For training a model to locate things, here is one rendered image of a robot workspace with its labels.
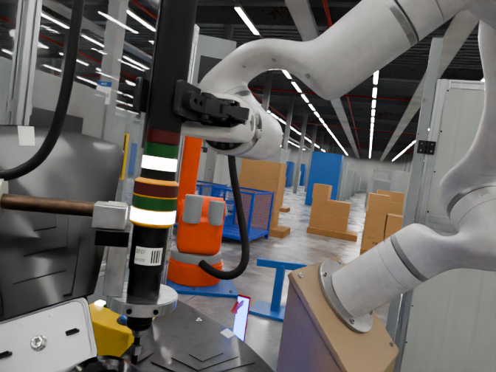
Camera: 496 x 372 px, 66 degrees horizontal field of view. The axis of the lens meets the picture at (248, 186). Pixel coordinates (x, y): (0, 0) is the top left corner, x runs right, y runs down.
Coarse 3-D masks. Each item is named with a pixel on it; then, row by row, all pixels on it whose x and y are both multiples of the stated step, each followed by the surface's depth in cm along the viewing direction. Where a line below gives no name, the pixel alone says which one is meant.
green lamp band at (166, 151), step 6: (150, 144) 36; (156, 144) 36; (162, 144) 36; (144, 150) 37; (150, 150) 36; (156, 150) 36; (162, 150) 36; (168, 150) 37; (174, 150) 37; (168, 156) 37; (174, 156) 37
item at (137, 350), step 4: (136, 340) 39; (132, 344) 39; (136, 344) 39; (140, 344) 39; (132, 348) 39; (136, 348) 38; (140, 348) 39; (132, 352) 39; (136, 352) 39; (140, 352) 39; (132, 356) 39; (136, 356) 39; (132, 360) 39; (136, 360) 39; (136, 364) 39
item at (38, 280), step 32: (0, 128) 44; (0, 160) 42; (64, 160) 46; (96, 160) 48; (32, 192) 41; (64, 192) 43; (96, 192) 45; (0, 224) 39; (32, 224) 39; (64, 224) 40; (0, 256) 37; (32, 256) 38; (64, 256) 38; (96, 256) 40; (0, 288) 36; (32, 288) 36; (64, 288) 36; (0, 320) 34
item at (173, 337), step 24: (192, 312) 63; (144, 336) 52; (168, 336) 54; (192, 336) 56; (216, 336) 59; (144, 360) 46; (168, 360) 47; (192, 360) 48; (216, 360) 51; (240, 360) 55
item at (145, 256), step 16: (144, 240) 37; (160, 240) 37; (144, 256) 37; (160, 256) 38; (144, 272) 37; (160, 272) 38; (128, 288) 38; (144, 288) 37; (128, 320) 38; (144, 320) 38
